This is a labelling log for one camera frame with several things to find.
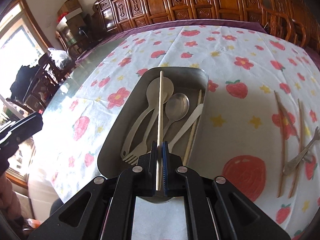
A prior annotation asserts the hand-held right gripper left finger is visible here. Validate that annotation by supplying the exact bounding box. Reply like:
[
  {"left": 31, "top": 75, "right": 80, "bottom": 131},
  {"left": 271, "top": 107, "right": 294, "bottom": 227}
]
[{"left": 27, "top": 141, "right": 159, "bottom": 240}]

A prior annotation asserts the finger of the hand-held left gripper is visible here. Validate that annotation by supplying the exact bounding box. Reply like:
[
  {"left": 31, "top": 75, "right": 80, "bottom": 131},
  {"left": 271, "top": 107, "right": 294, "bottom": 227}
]
[{"left": 14, "top": 112, "right": 43, "bottom": 143}]

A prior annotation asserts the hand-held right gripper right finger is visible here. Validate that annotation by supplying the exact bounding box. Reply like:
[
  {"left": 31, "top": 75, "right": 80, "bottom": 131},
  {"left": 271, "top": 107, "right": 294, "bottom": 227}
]
[{"left": 160, "top": 141, "right": 292, "bottom": 240}]

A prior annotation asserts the white plastic fork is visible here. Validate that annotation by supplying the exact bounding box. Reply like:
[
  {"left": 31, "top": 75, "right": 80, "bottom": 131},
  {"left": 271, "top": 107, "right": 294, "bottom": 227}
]
[{"left": 124, "top": 92, "right": 168, "bottom": 166}]

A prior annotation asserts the light wooden chopstick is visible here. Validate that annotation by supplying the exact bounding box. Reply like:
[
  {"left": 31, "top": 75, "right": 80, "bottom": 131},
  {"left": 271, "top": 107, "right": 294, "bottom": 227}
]
[
  {"left": 155, "top": 71, "right": 164, "bottom": 192},
  {"left": 182, "top": 89, "right": 202, "bottom": 165}
]

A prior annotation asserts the white plastic knife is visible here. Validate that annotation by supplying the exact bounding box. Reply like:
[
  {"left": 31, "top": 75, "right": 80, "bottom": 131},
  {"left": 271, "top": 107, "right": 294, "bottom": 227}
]
[{"left": 169, "top": 104, "right": 203, "bottom": 153}]

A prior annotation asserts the metal spoon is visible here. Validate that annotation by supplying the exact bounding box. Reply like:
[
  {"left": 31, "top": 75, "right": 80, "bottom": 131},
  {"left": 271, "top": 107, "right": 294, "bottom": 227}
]
[{"left": 160, "top": 93, "right": 190, "bottom": 145}]

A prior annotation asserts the white plastic spoon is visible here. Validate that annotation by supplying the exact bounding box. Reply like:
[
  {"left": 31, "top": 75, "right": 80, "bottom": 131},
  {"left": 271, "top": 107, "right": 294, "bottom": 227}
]
[{"left": 121, "top": 77, "right": 174, "bottom": 159}]

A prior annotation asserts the rectangular metal tray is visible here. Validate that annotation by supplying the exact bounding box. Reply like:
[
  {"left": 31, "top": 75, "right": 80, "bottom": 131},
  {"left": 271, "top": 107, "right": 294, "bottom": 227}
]
[{"left": 96, "top": 66, "right": 209, "bottom": 202}]

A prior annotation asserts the person's left forearm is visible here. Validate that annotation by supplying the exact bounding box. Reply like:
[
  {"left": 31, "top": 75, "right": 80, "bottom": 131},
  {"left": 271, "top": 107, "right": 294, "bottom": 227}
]
[{"left": 0, "top": 175, "right": 20, "bottom": 220}]

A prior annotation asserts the black cloth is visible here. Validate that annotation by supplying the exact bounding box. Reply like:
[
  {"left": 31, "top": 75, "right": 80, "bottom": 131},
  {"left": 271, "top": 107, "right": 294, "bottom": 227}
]
[{"left": 10, "top": 65, "right": 43, "bottom": 98}]

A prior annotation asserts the dark wooden chair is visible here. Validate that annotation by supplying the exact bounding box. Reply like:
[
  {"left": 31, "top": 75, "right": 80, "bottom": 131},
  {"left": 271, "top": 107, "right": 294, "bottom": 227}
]
[{"left": 37, "top": 54, "right": 75, "bottom": 90}]

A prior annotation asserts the clear plastic bag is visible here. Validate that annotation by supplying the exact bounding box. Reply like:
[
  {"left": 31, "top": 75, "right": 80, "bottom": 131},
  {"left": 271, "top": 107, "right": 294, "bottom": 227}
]
[{"left": 47, "top": 47, "right": 72, "bottom": 69}]

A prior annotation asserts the wooden framed window door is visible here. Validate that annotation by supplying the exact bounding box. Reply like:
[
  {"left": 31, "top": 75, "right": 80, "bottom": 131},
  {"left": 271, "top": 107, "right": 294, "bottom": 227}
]
[{"left": 0, "top": 0, "right": 54, "bottom": 190}]

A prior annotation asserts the brown cardboard box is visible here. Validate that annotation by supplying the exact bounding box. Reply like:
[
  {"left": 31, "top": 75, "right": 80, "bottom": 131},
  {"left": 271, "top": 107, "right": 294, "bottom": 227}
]
[{"left": 65, "top": 14, "right": 85, "bottom": 34}]

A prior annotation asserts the white flat box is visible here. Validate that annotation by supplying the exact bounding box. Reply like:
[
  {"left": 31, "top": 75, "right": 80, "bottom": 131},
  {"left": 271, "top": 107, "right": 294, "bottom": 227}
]
[{"left": 55, "top": 7, "right": 83, "bottom": 25}]

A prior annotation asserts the open cardboard box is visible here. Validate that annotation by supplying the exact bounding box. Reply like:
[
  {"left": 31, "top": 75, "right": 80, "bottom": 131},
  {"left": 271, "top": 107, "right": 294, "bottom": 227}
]
[{"left": 57, "top": 0, "right": 82, "bottom": 15}]

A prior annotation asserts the strawberry flower print tablecloth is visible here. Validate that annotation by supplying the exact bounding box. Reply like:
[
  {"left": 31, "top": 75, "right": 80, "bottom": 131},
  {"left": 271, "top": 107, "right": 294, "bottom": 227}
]
[{"left": 49, "top": 25, "right": 320, "bottom": 240}]

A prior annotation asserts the metal fork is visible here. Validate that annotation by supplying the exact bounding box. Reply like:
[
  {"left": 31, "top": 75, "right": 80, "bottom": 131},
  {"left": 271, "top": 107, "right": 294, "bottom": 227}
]
[{"left": 282, "top": 127, "right": 320, "bottom": 175}]

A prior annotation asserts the purple armchair cushion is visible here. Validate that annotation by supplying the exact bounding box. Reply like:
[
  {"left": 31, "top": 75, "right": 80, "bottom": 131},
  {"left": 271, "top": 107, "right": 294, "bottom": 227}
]
[{"left": 306, "top": 47, "right": 320, "bottom": 71}]

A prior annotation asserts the carved wooden armchair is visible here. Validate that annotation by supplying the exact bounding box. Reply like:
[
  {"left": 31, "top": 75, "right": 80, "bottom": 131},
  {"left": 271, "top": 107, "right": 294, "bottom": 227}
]
[{"left": 267, "top": 0, "right": 320, "bottom": 55}]

